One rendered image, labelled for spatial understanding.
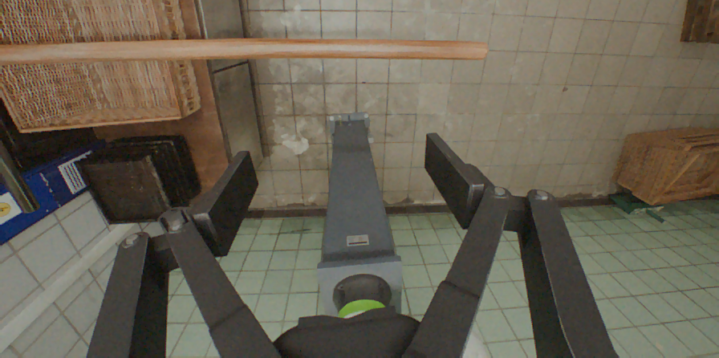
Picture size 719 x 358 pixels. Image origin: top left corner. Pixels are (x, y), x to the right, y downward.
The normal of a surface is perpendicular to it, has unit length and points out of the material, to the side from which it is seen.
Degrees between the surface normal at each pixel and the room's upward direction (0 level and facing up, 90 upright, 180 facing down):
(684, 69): 0
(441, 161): 89
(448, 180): 89
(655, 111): 0
